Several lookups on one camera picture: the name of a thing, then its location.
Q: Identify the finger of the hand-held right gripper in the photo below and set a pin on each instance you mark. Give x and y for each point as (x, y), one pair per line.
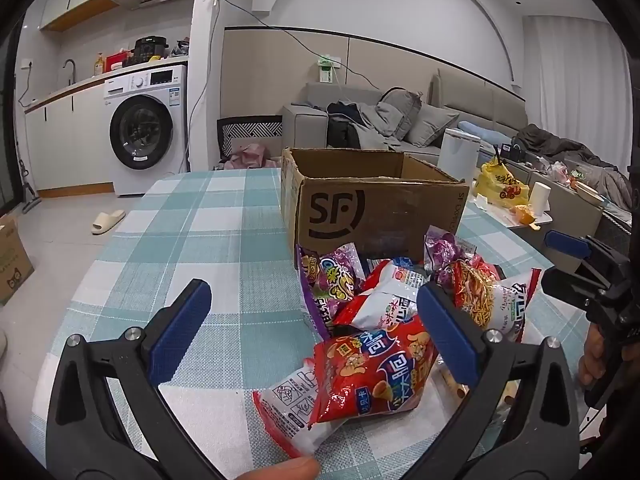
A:
(570, 285)
(565, 244)

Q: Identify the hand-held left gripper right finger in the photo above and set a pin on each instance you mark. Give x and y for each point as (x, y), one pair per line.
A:
(450, 340)

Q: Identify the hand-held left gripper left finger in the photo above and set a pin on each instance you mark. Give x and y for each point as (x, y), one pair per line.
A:
(180, 330)

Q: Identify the orange sticks snack bag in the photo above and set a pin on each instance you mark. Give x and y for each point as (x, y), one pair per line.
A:
(490, 295)

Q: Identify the white and red snack bag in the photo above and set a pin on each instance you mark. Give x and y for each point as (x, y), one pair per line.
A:
(395, 295)

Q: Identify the red chips bag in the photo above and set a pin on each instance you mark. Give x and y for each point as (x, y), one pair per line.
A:
(370, 375)

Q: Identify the small purple snack bag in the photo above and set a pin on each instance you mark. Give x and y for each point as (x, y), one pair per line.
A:
(442, 245)

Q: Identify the white red-edged snack packet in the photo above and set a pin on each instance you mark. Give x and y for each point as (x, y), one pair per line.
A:
(290, 400)

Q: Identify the purple snack bag yellow letters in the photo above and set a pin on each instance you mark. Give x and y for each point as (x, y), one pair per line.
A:
(330, 280)

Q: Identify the brown cardboard box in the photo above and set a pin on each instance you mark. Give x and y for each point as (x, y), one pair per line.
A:
(390, 210)

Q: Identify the person's right hand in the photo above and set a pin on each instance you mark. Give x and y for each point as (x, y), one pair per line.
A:
(594, 362)

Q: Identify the person's left hand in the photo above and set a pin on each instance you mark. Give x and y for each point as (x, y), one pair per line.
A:
(285, 471)

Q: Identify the coffee table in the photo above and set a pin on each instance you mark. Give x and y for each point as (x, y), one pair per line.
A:
(575, 215)

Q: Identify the orange fruit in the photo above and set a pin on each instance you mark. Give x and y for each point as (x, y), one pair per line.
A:
(525, 215)

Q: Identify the white paper roll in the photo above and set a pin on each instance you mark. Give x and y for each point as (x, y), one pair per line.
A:
(539, 200)

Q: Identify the white bowl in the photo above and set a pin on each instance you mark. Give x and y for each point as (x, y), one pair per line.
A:
(589, 191)

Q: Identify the yellow plastic bag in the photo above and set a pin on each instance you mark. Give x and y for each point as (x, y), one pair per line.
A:
(500, 185)

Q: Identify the teal checked tablecloth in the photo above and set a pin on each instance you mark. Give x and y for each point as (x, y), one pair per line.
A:
(200, 240)

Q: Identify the dark blanket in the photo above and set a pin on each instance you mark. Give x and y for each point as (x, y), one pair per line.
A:
(560, 145)

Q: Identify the small black device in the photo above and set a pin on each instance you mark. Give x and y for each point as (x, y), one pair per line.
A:
(512, 151)

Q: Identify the beige slipper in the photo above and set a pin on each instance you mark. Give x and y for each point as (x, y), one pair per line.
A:
(107, 221)

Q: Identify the light blue pillow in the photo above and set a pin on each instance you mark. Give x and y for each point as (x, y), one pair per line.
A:
(485, 135)

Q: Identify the white trash bin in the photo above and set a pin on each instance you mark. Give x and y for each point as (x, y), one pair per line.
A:
(457, 155)

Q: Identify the white curtain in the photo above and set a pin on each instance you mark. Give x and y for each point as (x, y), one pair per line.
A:
(575, 75)

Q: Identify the light grey pillow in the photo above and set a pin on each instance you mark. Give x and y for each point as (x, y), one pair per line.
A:
(432, 125)

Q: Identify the cardboard box with cat print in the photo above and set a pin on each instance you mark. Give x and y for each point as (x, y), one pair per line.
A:
(12, 260)

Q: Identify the pink cloth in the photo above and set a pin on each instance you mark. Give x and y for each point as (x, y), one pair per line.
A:
(247, 155)

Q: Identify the floor mop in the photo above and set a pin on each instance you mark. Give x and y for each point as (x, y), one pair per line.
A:
(30, 200)

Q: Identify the white washing machine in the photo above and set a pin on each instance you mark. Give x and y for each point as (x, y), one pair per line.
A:
(150, 130)

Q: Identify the dark grey pillow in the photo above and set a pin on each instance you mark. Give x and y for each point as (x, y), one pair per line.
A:
(402, 110)

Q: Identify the black white patterned basket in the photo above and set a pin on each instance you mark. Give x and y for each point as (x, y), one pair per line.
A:
(250, 130)

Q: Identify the white kitchen base cabinet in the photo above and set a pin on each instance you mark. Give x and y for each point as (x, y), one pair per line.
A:
(70, 145)

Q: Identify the pile of clothes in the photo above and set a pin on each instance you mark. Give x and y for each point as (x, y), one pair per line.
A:
(360, 125)

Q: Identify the grey sofa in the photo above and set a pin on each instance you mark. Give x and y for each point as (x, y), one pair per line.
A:
(310, 125)

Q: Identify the black framed glass door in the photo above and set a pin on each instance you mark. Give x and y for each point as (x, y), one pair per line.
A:
(6, 135)

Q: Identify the yellow bottle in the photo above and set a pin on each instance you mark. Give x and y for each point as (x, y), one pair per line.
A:
(98, 66)

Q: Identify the kitchen faucet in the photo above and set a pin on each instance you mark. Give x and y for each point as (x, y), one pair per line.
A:
(74, 74)

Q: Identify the red box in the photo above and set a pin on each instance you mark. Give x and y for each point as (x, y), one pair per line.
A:
(117, 60)

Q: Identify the grey plastic bag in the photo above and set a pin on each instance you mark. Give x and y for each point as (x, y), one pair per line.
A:
(180, 49)

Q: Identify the black pressure cooker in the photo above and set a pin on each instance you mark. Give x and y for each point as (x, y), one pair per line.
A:
(150, 49)

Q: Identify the green white wall device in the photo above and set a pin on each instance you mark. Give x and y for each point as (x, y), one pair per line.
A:
(326, 72)

